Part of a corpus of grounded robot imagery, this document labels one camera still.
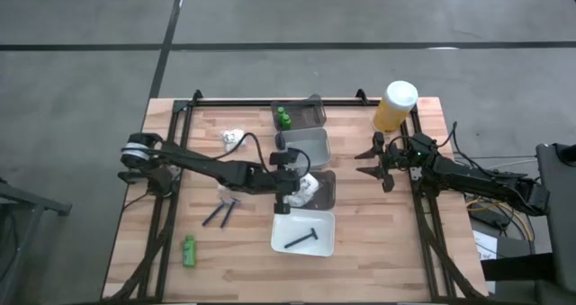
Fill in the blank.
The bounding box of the smoky translucent plastic bin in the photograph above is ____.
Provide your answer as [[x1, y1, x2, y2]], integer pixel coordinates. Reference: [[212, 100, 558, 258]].
[[271, 93, 329, 133]]

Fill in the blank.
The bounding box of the dark grey chair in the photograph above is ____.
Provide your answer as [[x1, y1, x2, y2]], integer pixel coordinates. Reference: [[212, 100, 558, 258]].
[[534, 141, 576, 305]]

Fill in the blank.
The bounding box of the white plastic bin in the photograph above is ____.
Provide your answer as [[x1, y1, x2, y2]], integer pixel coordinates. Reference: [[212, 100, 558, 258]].
[[270, 207, 337, 258]]

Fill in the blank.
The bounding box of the black power brick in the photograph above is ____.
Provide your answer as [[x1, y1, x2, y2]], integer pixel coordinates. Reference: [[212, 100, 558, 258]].
[[470, 208, 512, 229]]

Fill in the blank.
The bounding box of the yellow floor cable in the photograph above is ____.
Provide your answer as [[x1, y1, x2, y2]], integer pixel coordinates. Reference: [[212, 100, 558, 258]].
[[465, 188, 544, 243]]

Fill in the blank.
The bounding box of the grey metal cart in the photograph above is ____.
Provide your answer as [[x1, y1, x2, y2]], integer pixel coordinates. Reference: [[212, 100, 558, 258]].
[[0, 176, 73, 305]]

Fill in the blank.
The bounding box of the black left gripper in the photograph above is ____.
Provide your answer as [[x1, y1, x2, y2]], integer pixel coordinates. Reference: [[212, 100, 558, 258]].
[[251, 148, 302, 216]]

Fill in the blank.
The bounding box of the dark brown plastic bin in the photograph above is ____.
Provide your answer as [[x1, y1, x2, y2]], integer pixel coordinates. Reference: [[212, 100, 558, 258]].
[[275, 168, 338, 211]]

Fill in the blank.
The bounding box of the light grey plastic bin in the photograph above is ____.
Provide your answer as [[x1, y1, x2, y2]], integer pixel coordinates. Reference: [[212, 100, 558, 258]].
[[274, 127, 333, 171]]

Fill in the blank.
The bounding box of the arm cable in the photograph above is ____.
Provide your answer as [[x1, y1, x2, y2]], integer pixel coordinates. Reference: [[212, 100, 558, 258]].
[[211, 131, 271, 171], [386, 121, 459, 151]]

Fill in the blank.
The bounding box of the yellow wipes canister white lid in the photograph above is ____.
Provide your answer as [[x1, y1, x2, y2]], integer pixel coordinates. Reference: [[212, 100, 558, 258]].
[[372, 80, 419, 135]]

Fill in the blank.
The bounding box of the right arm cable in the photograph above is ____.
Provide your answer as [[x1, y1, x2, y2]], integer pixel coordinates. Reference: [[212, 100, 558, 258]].
[[386, 121, 459, 151]]

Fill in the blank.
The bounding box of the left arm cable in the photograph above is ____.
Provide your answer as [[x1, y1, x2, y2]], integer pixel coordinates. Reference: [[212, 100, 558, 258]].
[[211, 131, 271, 171]]

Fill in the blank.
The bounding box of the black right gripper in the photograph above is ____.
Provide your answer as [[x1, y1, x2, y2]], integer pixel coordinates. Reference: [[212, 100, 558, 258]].
[[354, 130, 410, 194]]

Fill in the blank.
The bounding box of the white paper sheet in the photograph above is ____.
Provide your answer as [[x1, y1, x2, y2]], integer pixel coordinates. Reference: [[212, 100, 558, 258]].
[[472, 229, 499, 262]]

